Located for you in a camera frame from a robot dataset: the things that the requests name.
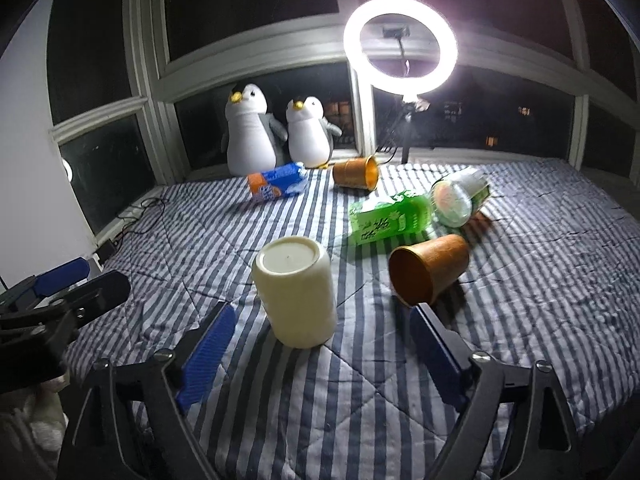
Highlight brown paper cup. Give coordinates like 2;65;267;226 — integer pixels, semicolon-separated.
332;155;381;192
388;233;471;307

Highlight black tripod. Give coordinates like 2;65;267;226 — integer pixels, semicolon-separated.
375;97;432;166

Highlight white cloth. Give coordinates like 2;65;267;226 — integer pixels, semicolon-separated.
0;374;69;480

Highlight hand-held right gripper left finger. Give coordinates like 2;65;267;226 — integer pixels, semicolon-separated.
57;302;238;480

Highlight white window frame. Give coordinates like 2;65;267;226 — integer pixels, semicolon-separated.
47;0;640;188

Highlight blue and orange packet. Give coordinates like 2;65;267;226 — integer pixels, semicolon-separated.
247;161;307;206

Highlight black cable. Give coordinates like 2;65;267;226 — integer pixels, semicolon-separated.
116;196;169;242

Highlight small penguin plush toy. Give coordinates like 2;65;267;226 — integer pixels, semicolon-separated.
286;96;343;169

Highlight green tissue packet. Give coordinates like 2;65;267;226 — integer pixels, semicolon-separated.
348;190;433;247

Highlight black power adapter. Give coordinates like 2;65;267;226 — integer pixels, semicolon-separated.
94;240;122;264

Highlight phone holder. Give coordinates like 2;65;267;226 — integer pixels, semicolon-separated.
382;25;412;77

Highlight white cup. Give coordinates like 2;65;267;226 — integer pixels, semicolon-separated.
251;236;338;348

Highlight large penguin plush toy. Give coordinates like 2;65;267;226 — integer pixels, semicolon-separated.
221;83;289;177

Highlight ring light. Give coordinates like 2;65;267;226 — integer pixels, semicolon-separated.
343;0;458;99

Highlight striped blanket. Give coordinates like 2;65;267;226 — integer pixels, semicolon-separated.
65;156;640;480

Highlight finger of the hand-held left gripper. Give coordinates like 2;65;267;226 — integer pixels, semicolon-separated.
0;257;92;314
50;270;132;324

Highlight clear plastic lidded cup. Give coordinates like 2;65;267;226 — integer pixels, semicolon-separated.
431;167;491;228

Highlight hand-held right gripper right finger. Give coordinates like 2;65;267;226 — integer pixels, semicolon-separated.
407;302;586;480

